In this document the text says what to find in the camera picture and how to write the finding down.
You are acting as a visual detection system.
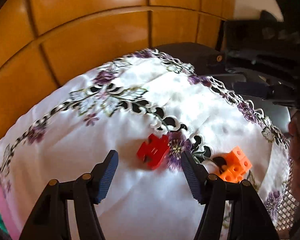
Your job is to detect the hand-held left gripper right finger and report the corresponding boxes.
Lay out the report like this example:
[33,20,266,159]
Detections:
[180,151,280,240]

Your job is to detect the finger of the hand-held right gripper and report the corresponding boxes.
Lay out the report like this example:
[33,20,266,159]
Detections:
[233,81,274,98]
[207,51,227,68]

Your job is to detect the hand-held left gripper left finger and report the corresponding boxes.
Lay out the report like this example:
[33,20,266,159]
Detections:
[19,149,119,240]

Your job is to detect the orange linked cubes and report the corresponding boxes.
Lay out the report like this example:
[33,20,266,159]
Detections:
[214,146,253,183]

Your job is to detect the red puzzle piece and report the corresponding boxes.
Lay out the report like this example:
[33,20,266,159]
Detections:
[137,133,170,170]

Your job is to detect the pink cardboard box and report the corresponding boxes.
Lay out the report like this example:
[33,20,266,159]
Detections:
[0,184,20,240]

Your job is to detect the white floral embroidered tablecloth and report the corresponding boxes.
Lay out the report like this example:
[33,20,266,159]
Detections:
[0,49,294,240]

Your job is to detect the mesh patterned sleeve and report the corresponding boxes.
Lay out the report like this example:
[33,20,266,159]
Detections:
[274,185,300,232]

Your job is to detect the wooden wardrobe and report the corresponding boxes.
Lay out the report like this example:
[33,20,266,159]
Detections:
[0,0,237,148]

